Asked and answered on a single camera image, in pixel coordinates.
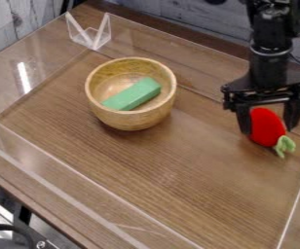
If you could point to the clear acrylic corner bracket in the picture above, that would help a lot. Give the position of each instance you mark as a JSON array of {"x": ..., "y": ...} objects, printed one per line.
[{"x": 90, "y": 37}]

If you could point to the clear acrylic tray wall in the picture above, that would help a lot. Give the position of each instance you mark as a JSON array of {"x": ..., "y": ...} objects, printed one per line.
[{"x": 183, "y": 185}]

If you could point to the black table leg bracket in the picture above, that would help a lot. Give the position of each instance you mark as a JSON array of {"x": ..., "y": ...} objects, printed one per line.
[{"x": 44, "y": 236}]

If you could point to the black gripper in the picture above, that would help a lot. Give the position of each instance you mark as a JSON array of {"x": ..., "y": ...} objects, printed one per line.
[{"x": 242, "y": 94}]

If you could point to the wooden bowl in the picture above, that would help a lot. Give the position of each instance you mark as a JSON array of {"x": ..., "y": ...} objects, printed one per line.
[{"x": 116, "y": 75}]

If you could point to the green rectangular block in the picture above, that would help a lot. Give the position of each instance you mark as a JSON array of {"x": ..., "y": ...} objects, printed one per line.
[{"x": 134, "y": 96}]

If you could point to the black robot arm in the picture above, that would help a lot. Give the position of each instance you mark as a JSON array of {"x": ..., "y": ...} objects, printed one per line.
[{"x": 270, "y": 82}]

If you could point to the red plush strawberry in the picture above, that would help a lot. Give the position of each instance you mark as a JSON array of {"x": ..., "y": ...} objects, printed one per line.
[{"x": 269, "y": 133}]

